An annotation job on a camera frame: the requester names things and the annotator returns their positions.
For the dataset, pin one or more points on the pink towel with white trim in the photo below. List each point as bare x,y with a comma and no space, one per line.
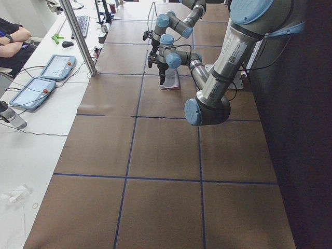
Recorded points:
172,81

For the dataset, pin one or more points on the crumpled white tissue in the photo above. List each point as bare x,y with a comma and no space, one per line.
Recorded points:
16,195

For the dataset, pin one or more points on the green tool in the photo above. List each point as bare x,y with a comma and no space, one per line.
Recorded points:
56,37

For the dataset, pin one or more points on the black keyboard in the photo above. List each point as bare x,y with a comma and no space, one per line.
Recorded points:
83,23

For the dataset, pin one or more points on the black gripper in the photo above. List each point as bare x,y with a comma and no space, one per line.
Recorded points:
155,39
162,68

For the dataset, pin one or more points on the black computer mouse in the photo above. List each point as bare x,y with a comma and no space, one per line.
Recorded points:
67,44

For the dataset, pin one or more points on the clear water bottle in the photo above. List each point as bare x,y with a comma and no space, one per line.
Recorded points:
12,117

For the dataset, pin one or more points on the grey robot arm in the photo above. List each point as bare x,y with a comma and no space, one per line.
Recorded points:
250,22
169,20

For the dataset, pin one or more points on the seated person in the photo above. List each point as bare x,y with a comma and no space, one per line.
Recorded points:
15,51

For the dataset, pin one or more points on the aluminium frame post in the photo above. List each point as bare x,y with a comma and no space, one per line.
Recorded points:
69,13

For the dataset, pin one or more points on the metal cup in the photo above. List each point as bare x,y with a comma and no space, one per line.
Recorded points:
104,28

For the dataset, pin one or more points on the far teach pendant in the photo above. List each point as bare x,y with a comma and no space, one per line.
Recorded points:
58,67

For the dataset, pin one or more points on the teach pendant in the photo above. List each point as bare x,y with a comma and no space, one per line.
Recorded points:
58,67
33,94

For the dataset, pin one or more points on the near teach pendant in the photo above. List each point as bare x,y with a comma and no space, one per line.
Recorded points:
33,94

